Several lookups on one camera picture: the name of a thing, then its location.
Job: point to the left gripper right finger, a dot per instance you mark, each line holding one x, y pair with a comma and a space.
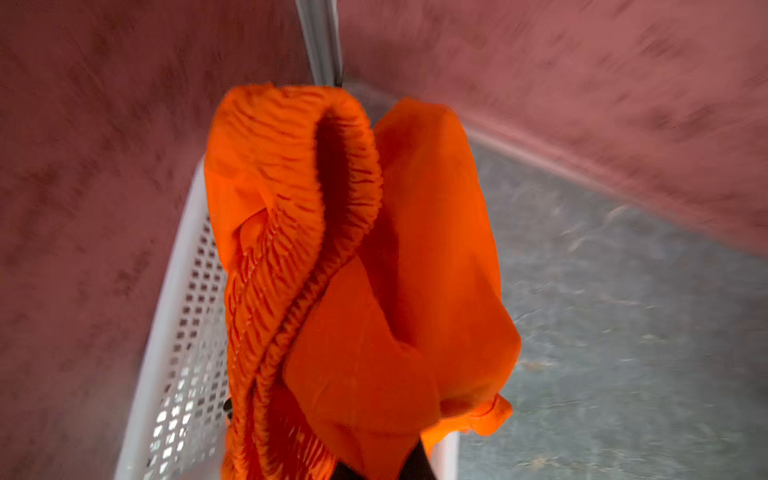
417, 465

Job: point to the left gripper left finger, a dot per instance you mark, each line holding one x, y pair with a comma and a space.
344, 472

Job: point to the orange shorts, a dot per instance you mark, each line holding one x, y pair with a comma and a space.
363, 303

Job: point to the white plastic laundry basket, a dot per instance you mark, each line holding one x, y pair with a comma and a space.
177, 423

